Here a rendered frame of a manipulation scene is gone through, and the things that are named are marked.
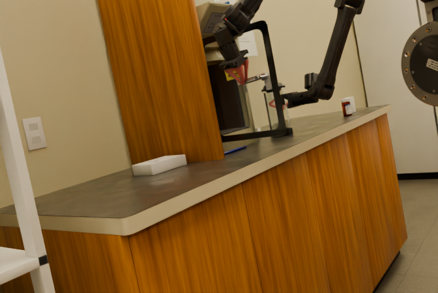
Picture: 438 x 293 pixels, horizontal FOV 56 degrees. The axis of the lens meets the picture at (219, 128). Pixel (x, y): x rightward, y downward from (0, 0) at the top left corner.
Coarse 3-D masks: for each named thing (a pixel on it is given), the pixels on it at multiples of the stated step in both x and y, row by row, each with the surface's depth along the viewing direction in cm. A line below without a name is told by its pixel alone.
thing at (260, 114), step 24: (264, 24) 139; (216, 48) 151; (240, 48) 145; (264, 48) 140; (216, 72) 153; (264, 72) 142; (216, 96) 155; (240, 96) 149; (264, 96) 143; (240, 120) 150; (264, 120) 145
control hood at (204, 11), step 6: (198, 6) 153; (204, 6) 151; (210, 6) 150; (216, 6) 153; (222, 6) 155; (198, 12) 153; (204, 12) 151; (210, 12) 153; (216, 12) 155; (222, 12) 158; (198, 18) 153; (204, 18) 152; (204, 24) 155
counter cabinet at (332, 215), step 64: (384, 128) 242; (256, 192) 131; (320, 192) 167; (384, 192) 229; (64, 256) 105; (128, 256) 90; (192, 256) 106; (256, 256) 128; (320, 256) 161; (384, 256) 218
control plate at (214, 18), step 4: (212, 12) 154; (212, 16) 155; (216, 16) 157; (220, 16) 159; (208, 20) 155; (212, 20) 157; (216, 20) 159; (220, 20) 160; (208, 24) 156; (212, 24) 158; (232, 24) 168; (204, 32) 158; (208, 32) 160
